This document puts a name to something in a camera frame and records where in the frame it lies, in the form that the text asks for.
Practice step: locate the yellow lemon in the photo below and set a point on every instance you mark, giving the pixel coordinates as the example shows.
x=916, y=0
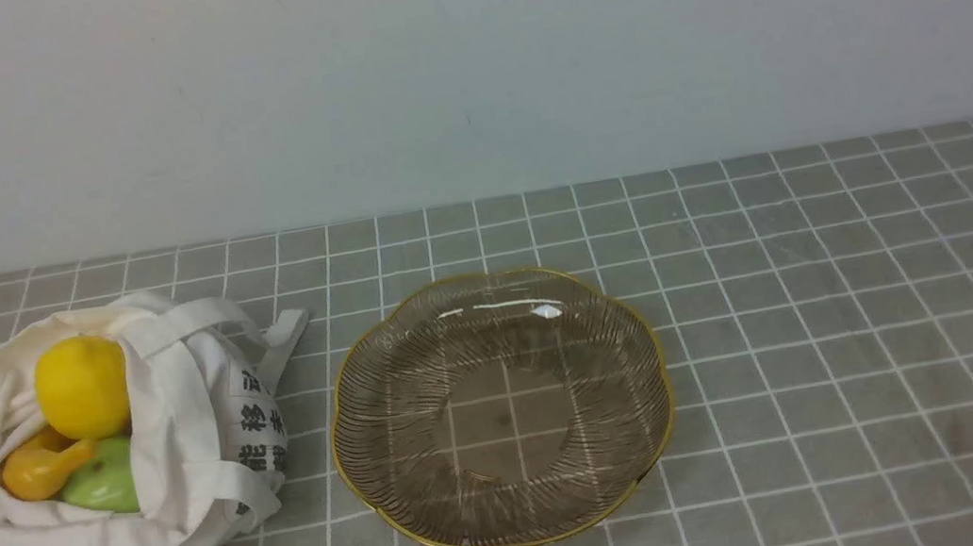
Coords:
x=80, y=385

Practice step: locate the white cloth tote bag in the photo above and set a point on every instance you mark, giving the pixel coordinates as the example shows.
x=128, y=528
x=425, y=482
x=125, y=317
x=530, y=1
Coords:
x=209, y=442

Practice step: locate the gold-rimmed glass plate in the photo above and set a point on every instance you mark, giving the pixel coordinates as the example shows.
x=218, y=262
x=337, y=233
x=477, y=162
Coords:
x=512, y=408

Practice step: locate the green apple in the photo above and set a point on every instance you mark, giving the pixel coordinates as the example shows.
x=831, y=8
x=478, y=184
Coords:
x=106, y=482

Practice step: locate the yellow-orange pear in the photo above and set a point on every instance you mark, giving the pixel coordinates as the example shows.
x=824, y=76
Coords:
x=39, y=468

